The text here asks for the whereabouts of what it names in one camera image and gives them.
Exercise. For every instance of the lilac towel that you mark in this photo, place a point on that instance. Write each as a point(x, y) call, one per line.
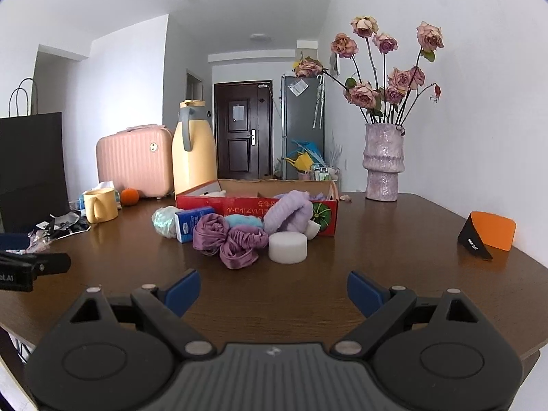
point(287, 212)

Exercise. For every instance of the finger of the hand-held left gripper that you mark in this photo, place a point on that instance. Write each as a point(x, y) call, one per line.
point(13, 241)
point(51, 263)

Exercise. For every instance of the white round sponge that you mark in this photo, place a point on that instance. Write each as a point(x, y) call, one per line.
point(287, 248)

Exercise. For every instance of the pile of wrapped candies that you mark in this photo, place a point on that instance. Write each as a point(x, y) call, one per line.
point(40, 242)

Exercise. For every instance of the dried pink rose bouquet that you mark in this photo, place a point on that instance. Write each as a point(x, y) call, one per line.
point(364, 94)

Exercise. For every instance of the yellow thermos jug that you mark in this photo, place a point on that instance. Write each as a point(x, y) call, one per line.
point(195, 160)

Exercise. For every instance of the red cardboard box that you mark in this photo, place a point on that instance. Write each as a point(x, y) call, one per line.
point(239, 207)

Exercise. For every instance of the pale dried grass stems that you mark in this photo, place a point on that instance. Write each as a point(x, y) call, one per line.
point(336, 150)

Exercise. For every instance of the small trolley with bottles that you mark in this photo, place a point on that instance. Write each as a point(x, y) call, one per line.
point(324, 173)

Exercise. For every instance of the blue white small carton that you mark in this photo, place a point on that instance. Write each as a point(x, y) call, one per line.
point(192, 224)

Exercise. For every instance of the pink ribbed suitcase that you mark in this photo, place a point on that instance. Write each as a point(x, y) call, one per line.
point(128, 162)

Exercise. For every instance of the orange fruit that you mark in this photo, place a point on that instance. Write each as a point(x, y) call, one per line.
point(129, 197)

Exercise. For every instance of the round ceiling lamp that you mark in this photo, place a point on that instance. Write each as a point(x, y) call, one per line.
point(260, 37)

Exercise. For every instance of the pale purple textured vase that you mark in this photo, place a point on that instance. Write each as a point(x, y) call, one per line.
point(383, 162)

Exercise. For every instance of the white paper notice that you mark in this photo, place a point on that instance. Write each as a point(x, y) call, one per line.
point(238, 112)

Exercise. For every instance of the white triangular sponge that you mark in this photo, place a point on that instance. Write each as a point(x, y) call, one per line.
point(312, 230)

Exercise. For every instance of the white box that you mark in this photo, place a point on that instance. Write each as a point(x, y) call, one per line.
point(307, 49)

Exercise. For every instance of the orange black scraper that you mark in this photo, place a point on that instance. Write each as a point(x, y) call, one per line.
point(492, 229)

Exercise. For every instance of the black white torn packaging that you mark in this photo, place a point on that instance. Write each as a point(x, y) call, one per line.
point(64, 223)

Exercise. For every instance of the black paper bag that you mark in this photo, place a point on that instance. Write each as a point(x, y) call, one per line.
point(30, 171)

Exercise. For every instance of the clear plastic pouch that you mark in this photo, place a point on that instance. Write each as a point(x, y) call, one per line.
point(297, 87)

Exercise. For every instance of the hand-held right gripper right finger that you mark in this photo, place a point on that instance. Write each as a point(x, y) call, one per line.
point(364, 293)

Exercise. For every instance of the light blue plush toy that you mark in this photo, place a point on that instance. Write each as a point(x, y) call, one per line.
point(244, 221)

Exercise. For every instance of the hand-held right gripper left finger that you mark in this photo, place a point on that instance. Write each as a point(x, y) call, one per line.
point(184, 290)

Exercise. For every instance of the purple satin scrunchie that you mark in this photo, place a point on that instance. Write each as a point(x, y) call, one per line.
point(209, 233)
point(242, 248)

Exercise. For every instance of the grey refrigerator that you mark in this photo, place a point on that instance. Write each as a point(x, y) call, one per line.
point(299, 128)

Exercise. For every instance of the periwinkle chenille cloth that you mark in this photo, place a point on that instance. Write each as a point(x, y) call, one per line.
point(320, 196)

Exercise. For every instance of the dark brown door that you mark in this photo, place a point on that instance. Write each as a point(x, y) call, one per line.
point(227, 154)

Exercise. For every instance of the yellow mug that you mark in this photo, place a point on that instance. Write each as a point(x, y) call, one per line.
point(102, 206)

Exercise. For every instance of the yellow watering can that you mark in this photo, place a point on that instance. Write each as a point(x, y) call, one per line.
point(302, 163)

